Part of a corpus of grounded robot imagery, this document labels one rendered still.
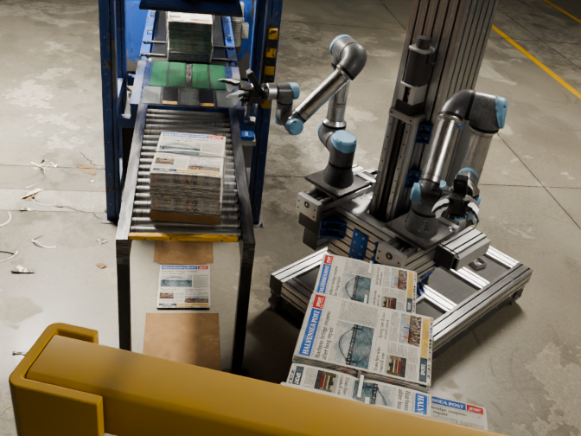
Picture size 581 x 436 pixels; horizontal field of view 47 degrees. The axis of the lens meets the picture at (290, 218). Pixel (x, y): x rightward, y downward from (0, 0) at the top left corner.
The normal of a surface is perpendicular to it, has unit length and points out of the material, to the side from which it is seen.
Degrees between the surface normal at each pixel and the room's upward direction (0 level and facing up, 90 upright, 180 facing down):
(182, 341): 0
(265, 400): 0
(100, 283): 0
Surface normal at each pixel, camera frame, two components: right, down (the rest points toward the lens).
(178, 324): 0.11, -0.84
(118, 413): -0.18, 0.51
